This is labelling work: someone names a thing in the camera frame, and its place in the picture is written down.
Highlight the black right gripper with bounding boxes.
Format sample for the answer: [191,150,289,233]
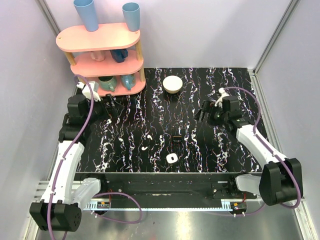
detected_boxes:
[192,100,229,128]

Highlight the black earbud charging case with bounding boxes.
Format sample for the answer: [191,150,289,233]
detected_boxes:
[171,135,183,143]

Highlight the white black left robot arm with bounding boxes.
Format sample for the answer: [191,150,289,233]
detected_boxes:
[29,94,118,232]

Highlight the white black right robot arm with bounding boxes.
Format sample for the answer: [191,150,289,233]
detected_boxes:
[194,96,303,206]

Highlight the white square charging case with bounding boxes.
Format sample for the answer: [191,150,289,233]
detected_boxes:
[166,153,179,164]

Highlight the green ceramic mug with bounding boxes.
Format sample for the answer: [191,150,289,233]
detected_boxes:
[98,76,117,92]

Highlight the blue butterfly mug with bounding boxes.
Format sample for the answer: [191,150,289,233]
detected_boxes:
[120,74,136,91]

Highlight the cream white bowl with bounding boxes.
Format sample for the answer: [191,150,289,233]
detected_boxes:
[162,75,183,94]

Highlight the dark blue mug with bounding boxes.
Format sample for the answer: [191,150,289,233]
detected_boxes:
[110,48,128,63]

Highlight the pink mug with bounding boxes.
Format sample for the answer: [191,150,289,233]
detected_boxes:
[90,50,105,62]

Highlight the pink three-tier shelf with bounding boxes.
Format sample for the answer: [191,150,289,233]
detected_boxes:
[56,22,146,96]

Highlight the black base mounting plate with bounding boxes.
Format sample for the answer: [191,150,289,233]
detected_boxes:
[74,172,257,199]

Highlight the light blue right cup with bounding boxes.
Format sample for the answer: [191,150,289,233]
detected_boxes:
[122,2,140,32]

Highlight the light blue cup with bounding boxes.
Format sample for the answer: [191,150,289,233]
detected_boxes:
[122,2,140,32]
[73,0,99,32]

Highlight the light blue left cup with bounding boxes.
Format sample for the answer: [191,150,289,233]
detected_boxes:
[73,0,99,32]

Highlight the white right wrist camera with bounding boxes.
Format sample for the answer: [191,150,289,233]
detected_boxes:
[214,87,229,108]

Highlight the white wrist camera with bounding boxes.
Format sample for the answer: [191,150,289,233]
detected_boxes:
[76,81,102,102]
[214,87,229,108]

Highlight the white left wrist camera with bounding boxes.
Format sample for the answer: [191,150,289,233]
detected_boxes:
[76,81,102,102]

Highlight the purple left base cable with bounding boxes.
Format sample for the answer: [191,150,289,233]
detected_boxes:
[91,191,143,224]

